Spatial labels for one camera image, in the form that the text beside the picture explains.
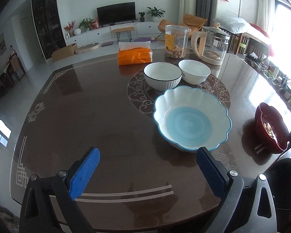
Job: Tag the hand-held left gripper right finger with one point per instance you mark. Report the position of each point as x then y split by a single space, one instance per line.
211 172

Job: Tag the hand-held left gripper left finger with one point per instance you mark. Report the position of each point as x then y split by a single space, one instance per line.
84 174

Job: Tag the red flower-shaped plate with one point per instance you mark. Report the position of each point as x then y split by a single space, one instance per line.
269 131

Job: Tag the blue scalloped bowl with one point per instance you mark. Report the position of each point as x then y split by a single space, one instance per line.
189 123

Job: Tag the plain white bowl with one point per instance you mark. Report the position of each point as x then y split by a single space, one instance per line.
195 70

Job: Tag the white ribbed dark-rimmed bowl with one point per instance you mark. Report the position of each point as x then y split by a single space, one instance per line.
162 74

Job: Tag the small green chair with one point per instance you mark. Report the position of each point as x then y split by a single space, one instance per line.
242 47

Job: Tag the wooden crib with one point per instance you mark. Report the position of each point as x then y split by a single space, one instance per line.
252 41

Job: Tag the red cloth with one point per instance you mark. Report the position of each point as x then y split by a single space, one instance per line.
263 32

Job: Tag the cardboard box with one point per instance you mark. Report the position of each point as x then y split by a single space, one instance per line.
63 53

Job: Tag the round wooden tray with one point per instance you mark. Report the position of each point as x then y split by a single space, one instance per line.
87 47

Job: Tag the orange tissue pack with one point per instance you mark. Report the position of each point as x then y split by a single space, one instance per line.
134 57

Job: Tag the white pillow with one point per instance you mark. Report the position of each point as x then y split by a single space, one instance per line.
232 24

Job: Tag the wooden chair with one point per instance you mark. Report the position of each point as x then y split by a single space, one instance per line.
15 65

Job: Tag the grey floor scale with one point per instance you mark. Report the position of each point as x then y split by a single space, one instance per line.
107 44

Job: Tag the white sheer curtain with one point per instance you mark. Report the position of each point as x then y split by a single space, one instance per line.
264 4

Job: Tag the clear plastic snack jar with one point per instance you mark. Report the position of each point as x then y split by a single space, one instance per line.
175 41

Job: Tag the white television cabinet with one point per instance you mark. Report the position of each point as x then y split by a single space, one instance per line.
92 35

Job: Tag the round white vase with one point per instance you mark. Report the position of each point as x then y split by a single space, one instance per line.
77 31

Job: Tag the red flowers in vase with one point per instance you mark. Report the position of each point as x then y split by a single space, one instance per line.
69 28

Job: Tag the purple floor mat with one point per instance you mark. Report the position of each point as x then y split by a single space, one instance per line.
145 39

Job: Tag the wooden stool with metal legs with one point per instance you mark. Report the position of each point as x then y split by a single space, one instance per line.
122 29

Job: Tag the red gift box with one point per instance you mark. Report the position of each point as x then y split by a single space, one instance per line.
95 24

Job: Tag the bushy green potted plant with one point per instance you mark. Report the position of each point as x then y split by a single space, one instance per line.
85 23

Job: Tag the orange rocking chair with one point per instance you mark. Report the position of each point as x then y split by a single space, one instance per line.
194 20

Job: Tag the black display cabinet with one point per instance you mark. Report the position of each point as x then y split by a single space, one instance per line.
48 24

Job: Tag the black television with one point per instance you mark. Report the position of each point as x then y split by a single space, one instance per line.
116 13

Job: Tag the small potted plant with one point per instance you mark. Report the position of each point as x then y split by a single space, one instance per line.
141 16

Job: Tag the large potted green plant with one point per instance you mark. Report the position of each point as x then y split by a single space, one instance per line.
156 12

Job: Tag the covered standing air conditioner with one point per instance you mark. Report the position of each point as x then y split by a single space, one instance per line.
187 0

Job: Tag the framed wall picture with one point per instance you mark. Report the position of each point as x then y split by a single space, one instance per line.
2 43

